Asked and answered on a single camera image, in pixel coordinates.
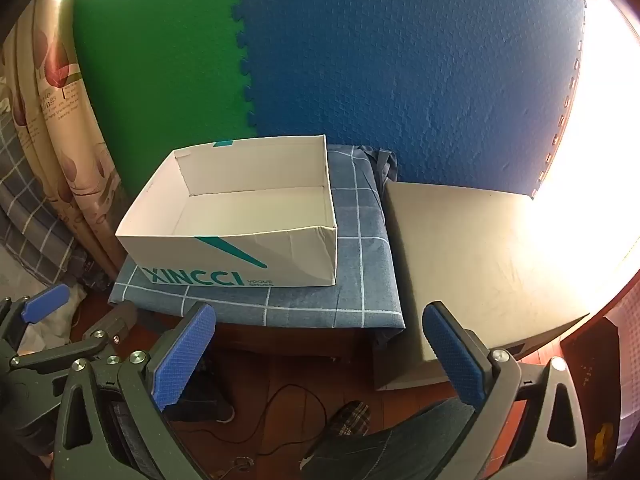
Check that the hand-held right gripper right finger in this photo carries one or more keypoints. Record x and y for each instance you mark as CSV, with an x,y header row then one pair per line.
x,y
452,355

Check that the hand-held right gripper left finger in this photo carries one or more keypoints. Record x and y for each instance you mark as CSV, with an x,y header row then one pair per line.
x,y
185,355

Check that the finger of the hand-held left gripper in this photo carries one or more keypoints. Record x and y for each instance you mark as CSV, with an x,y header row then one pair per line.
x,y
45,303
100,337

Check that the white shoe box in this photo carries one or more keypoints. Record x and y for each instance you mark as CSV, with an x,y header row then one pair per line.
x,y
225,260

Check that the grey checked bedding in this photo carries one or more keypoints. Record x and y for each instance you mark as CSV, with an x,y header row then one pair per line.
x,y
30,220

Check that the large grey box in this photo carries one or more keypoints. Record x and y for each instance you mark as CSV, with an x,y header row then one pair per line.
x,y
475,270

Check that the person's right leg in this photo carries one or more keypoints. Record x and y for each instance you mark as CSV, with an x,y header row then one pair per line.
x,y
390,455

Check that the plaid slipper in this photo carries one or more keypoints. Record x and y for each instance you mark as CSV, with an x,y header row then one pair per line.
x,y
350,417

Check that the blue checked cloth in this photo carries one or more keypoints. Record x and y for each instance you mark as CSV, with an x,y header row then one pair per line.
x,y
350,285

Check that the dark brown board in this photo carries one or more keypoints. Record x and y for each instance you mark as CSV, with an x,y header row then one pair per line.
x,y
590,370

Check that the small yellow object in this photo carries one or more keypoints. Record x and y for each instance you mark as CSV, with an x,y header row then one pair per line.
x,y
602,440

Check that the floral beige curtain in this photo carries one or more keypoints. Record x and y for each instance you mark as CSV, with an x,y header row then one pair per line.
x,y
65,125

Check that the green foam mat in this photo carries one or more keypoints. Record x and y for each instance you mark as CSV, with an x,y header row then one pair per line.
x,y
165,60

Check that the blue foam mat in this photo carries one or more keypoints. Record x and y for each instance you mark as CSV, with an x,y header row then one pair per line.
x,y
400,60

